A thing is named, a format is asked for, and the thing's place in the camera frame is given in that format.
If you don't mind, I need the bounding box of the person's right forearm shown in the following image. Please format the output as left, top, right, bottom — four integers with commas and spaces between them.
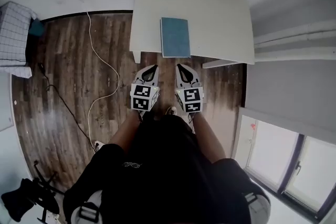
193, 112, 227, 164

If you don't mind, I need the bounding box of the black cable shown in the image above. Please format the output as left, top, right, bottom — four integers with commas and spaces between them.
37, 62, 97, 149

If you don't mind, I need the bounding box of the person's left forearm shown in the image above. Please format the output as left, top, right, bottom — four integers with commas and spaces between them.
108, 110, 144, 155

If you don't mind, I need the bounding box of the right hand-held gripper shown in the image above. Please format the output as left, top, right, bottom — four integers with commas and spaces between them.
175, 63, 205, 114

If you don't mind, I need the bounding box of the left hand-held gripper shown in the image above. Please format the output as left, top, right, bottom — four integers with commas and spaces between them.
130, 65, 161, 113

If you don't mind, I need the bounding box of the person's black clothing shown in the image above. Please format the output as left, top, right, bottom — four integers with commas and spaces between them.
62, 112, 265, 224

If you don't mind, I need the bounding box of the grey backpack strap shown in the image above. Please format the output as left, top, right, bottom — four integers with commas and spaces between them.
74, 189, 103, 224
243, 186, 271, 224

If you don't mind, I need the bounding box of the black folding stand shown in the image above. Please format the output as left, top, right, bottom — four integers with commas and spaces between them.
1, 159, 66, 223

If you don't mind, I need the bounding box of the teal box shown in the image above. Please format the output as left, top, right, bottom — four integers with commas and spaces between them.
28, 18, 45, 37

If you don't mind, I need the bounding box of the white power plug adapter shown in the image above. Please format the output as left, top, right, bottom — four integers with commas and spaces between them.
93, 140, 106, 153

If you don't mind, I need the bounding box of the dark framed window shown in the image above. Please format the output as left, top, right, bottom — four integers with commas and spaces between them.
244, 116, 336, 221

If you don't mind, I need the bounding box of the white wall radiator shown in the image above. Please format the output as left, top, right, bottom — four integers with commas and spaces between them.
253, 22, 336, 62

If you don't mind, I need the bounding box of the white cable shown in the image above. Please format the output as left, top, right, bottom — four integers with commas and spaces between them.
86, 10, 120, 153

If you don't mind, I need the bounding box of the bed with grid sheet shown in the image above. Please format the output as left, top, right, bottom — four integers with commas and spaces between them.
0, 1, 38, 79

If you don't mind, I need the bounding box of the blue notebook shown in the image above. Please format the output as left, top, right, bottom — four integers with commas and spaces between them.
160, 17, 192, 59

